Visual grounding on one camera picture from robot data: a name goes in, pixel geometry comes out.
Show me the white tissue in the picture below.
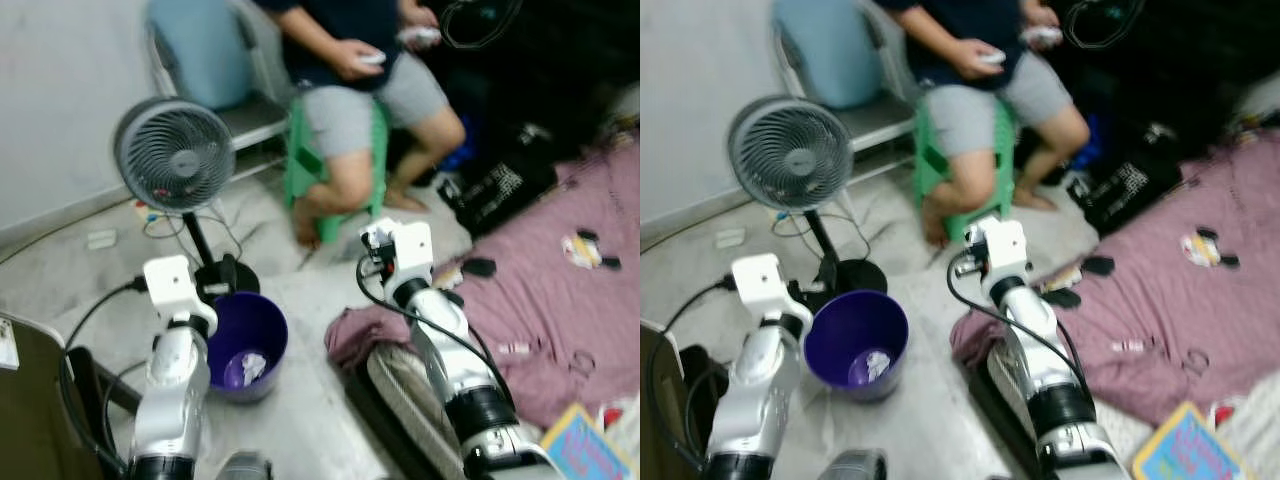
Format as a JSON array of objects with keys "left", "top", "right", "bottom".
[
  {"left": 850, "top": 350, "right": 893, "bottom": 388},
  {"left": 232, "top": 352, "right": 269, "bottom": 386}
]

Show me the colourful children's book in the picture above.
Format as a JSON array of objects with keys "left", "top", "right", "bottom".
[
  {"left": 540, "top": 403, "right": 636, "bottom": 480},
  {"left": 1132, "top": 402, "right": 1251, "bottom": 480}
]

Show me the person's right hand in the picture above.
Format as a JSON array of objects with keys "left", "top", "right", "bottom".
[
  {"left": 333, "top": 40, "right": 387, "bottom": 81},
  {"left": 955, "top": 40, "right": 1007, "bottom": 79}
]

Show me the person's left hand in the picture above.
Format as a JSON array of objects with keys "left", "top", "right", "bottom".
[
  {"left": 398, "top": 5, "right": 443, "bottom": 51},
  {"left": 1020, "top": 5, "right": 1063, "bottom": 49}
]

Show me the purple waste bin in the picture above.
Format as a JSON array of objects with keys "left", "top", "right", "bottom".
[
  {"left": 205, "top": 292, "right": 289, "bottom": 403},
  {"left": 804, "top": 290, "right": 911, "bottom": 403}
]

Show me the green plastic stool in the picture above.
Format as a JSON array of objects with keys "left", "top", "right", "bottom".
[
  {"left": 283, "top": 95, "right": 391, "bottom": 243},
  {"left": 912, "top": 95, "right": 1021, "bottom": 243}
]

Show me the person in grey shorts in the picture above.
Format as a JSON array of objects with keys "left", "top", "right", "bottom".
[
  {"left": 880, "top": 0, "right": 1091, "bottom": 249},
  {"left": 255, "top": 0, "right": 466, "bottom": 251}
]

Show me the black bag with white print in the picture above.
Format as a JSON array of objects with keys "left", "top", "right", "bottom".
[
  {"left": 1065, "top": 122, "right": 1186, "bottom": 236},
  {"left": 437, "top": 125, "right": 559, "bottom": 239}
]

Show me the grey standing fan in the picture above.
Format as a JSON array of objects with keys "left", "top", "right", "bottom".
[
  {"left": 727, "top": 95, "right": 886, "bottom": 296},
  {"left": 113, "top": 97, "right": 263, "bottom": 299}
]

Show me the pink cartoon print blanket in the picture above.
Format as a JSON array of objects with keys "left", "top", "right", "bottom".
[
  {"left": 325, "top": 140, "right": 641, "bottom": 431},
  {"left": 950, "top": 135, "right": 1280, "bottom": 426}
]

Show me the grey metal chair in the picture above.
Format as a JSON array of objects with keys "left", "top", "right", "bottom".
[
  {"left": 770, "top": 0, "right": 926, "bottom": 151},
  {"left": 145, "top": 0, "right": 301, "bottom": 153}
]

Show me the silver left robot leg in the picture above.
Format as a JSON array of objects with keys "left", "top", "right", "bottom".
[
  {"left": 820, "top": 450, "right": 886, "bottom": 480},
  {"left": 215, "top": 452, "right": 271, "bottom": 480}
]

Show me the brown wooden cabinet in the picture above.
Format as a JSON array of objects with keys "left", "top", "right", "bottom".
[
  {"left": 640, "top": 320, "right": 691, "bottom": 480},
  {"left": 0, "top": 315, "right": 76, "bottom": 480}
]

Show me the light blue cushion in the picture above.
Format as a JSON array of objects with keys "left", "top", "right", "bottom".
[
  {"left": 148, "top": 0, "right": 253, "bottom": 111},
  {"left": 772, "top": 0, "right": 883, "bottom": 109}
]

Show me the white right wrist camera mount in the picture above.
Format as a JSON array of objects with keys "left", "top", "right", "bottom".
[
  {"left": 385, "top": 220, "right": 434, "bottom": 286},
  {"left": 975, "top": 218, "right": 1031, "bottom": 281}
]

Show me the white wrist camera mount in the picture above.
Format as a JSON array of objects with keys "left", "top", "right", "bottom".
[
  {"left": 975, "top": 218, "right": 1031, "bottom": 281},
  {"left": 385, "top": 220, "right": 434, "bottom": 286},
  {"left": 143, "top": 255, "right": 201, "bottom": 319},
  {"left": 732, "top": 253, "right": 796, "bottom": 319}
]

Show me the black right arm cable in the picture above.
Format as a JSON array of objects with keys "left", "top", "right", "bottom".
[
  {"left": 355, "top": 255, "right": 516, "bottom": 411},
  {"left": 945, "top": 255, "right": 1096, "bottom": 401}
]

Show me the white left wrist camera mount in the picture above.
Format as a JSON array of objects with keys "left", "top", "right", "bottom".
[
  {"left": 732, "top": 253, "right": 796, "bottom": 319},
  {"left": 143, "top": 255, "right": 201, "bottom": 319}
]

